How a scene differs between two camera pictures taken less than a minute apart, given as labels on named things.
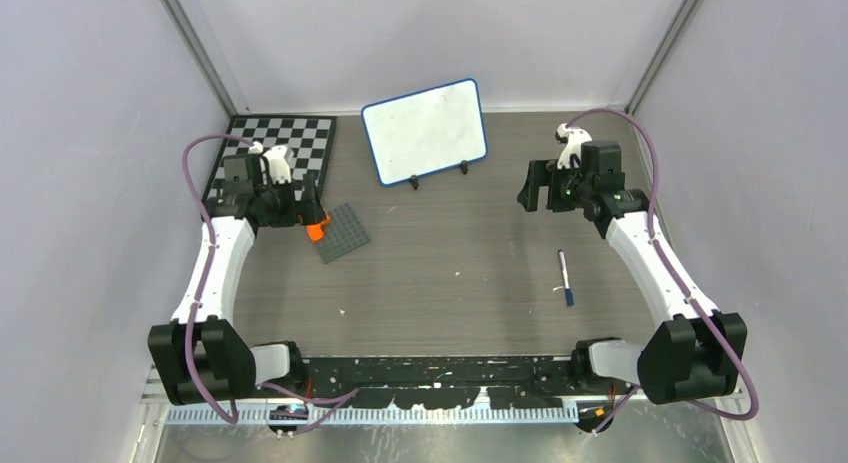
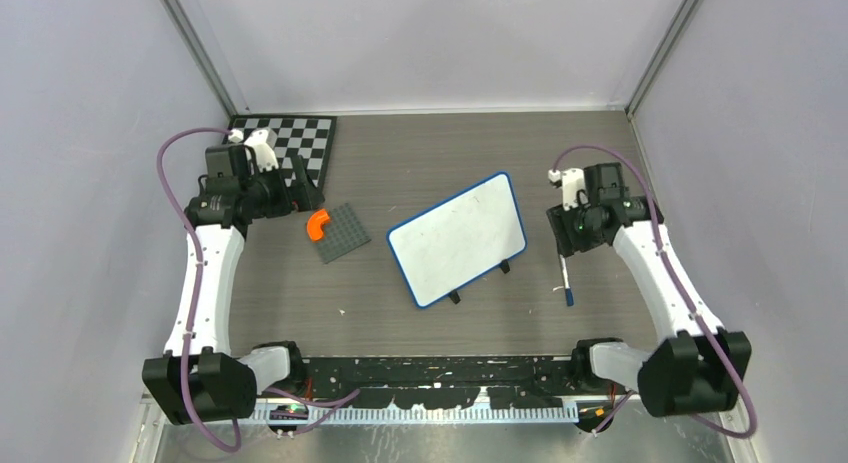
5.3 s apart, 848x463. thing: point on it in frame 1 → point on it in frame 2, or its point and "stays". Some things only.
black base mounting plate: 445,381 stays
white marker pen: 568,291 stays
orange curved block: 316,231 stays
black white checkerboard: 308,139 stays
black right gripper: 544,173 → 567,241
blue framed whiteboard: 425,132 → 459,239
